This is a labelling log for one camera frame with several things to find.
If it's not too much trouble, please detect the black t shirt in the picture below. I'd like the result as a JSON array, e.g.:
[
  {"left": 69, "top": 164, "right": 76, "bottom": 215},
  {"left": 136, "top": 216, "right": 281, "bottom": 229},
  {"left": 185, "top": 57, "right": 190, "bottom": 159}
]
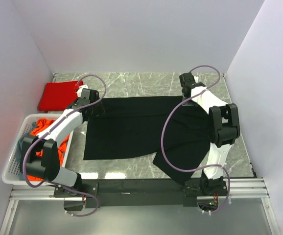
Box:
[{"left": 83, "top": 96, "right": 210, "bottom": 184}]

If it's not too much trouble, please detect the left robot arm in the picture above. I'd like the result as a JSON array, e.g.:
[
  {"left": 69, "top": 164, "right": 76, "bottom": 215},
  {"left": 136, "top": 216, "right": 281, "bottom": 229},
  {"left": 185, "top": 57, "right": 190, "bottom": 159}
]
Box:
[{"left": 20, "top": 88, "right": 104, "bottom": 197}]

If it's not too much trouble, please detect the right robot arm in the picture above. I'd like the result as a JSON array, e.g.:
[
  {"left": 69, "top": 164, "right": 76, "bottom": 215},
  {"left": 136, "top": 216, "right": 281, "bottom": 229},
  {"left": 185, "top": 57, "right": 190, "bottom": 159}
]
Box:
[{"left": 179, "top": 72, "right": 240, "bottom": 195}]

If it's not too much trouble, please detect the folded red t shirt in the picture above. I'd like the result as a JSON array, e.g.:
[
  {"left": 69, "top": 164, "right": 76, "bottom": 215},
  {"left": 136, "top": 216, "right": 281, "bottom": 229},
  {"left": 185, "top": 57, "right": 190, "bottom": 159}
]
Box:
[{"left": 38, "top": 81, "right": 83, "bottom": 112}]

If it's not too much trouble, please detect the orange t shirt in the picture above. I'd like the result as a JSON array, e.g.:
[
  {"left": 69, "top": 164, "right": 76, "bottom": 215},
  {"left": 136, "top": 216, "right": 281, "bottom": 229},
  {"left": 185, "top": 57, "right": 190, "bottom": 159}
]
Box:
[{"left": 27, "top": 118, "right": 70, "bottom": 182}]

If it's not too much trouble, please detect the grey blue t shirt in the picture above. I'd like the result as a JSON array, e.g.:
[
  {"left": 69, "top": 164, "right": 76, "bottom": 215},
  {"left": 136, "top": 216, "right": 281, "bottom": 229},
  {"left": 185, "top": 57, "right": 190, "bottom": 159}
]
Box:
[{"left": 14, "top": 122, "right": 37, "bottom": 181}]

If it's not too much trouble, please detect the black base beam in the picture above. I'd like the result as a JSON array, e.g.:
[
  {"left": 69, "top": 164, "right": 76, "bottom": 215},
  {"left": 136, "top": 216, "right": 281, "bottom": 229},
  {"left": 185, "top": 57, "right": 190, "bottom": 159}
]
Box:
[{"left": 53, "top": 178, "right": 229, "bottom": 209}]

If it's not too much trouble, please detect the white plastic laundry basket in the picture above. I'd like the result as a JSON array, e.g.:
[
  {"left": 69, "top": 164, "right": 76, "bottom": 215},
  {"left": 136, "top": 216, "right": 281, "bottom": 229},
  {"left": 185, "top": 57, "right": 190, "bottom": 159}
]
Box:
[{"left": 2, "top": 114, "right": 73, "bottom": 188}]

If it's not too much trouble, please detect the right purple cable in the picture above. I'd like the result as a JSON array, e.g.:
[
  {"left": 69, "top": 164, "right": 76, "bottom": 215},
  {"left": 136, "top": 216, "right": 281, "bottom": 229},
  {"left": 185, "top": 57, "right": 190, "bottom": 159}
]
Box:
[{"left": 161, "top": 65, "right": 231, "bottom": 214}]

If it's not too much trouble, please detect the purple cable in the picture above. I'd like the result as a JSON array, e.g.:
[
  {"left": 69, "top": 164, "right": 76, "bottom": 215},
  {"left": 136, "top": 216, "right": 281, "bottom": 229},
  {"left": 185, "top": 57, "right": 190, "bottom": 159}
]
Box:
[
  {"left": 161, "top": 65, "right": 231, "bottom": 214},
  {"left": 20, "top": 73, "right": 107, "bottom": 217}
]

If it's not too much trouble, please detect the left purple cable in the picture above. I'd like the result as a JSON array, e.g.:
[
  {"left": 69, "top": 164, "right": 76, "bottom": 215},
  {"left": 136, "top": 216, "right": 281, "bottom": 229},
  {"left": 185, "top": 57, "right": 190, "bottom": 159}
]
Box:
[{"left": 20, "top": 73, "right": 107, "bottom": 217}]

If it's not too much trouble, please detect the aluminium frame rail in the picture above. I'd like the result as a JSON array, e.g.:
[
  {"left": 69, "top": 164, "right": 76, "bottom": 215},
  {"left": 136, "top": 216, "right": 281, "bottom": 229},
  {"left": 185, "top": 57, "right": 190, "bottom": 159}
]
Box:
[{"left": 0, "top": 178, "right": 281, "bottom": 235}]

